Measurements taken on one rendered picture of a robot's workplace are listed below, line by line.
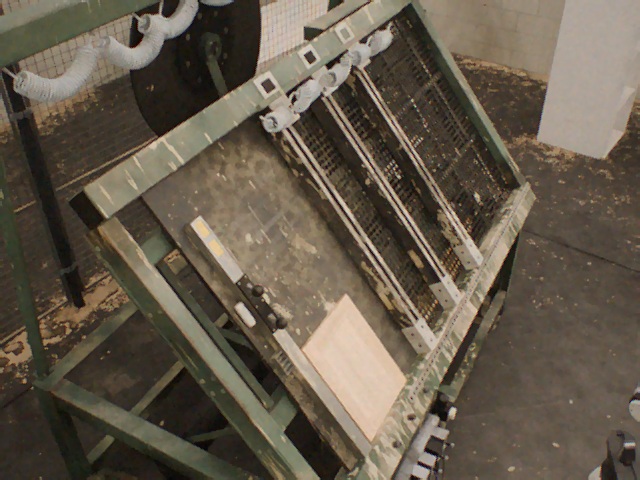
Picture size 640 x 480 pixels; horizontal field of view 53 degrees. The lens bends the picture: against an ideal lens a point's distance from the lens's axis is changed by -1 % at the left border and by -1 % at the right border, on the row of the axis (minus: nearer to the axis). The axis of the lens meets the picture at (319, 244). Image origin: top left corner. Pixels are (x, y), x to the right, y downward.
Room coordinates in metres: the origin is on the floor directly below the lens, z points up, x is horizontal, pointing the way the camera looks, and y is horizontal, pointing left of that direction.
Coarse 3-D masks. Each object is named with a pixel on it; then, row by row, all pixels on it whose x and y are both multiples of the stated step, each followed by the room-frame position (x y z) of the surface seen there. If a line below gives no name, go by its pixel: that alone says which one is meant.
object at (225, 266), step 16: (192, 224) 1.56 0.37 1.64; (208, 240) 1.55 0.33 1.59; (208, 256) 1.53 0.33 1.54; (224, 256) 1.54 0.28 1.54; (224, 272) 1.51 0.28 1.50; (240, 272) 1.53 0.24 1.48; (256, 320) 1.46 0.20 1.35; (272, 336) 1.43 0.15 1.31; (288, 336) 1.46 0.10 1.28; (288, 352) 1.41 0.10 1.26; (304, 368) 1.40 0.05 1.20; (304, 384) 1.38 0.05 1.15; (320, 384) 1.39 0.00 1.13; (320, 400) 1.35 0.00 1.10; (336, 400) 1.37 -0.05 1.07; (336, 416) 1.33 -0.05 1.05; (352, 432) 1.32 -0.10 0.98; (352, 448) 1.29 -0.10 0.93; (368, 448) 1.30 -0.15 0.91
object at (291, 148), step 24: (264, 96) 2.04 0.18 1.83; (288, 144) 2.01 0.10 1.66; (312, 168) 1.99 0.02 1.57; (312, 192) 1.97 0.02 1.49; (336, 192) 1.98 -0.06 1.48; (336, 216) 1.92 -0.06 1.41; (360, 240) 1.89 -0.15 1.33; (360, 264) 1.87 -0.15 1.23; (384, 264) 1.88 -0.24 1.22; (384, 288) 1.82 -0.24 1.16; (408, 312) 1.79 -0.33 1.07; (408, 336) 1.77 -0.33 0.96; (432, 336) 1.77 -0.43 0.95
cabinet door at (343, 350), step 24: (336, 312) 1.65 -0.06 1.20; (312, 336) 1.53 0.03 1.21; (336, 336) 1.58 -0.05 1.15; (360, 336) 1.64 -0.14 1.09; (312, 360) 1.46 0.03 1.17; (336, 360) 1.51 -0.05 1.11; (360, 360) 1.56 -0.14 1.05; (384, 360) 1.62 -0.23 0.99; (336, 384) 1.44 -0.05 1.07; (360, 384) 1.49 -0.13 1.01; (384, 384) 1.55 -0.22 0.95; (360, 408) 1.42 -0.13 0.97; (384, 408) 1.47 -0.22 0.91
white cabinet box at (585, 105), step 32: (576, 0) 5.04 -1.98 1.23; (608, 0) 4.90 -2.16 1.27; (576, 32) 5.00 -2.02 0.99; (608, 32) 4.86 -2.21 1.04; (576, 64) 4.97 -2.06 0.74; (608, 64) 4.82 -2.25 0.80; (576, 96) 4.93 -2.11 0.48; (608, 96) 4.79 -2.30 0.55; (544, 128) 5.05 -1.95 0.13; (576, 128) 4.90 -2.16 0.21; (608, 128) 4.75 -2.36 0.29
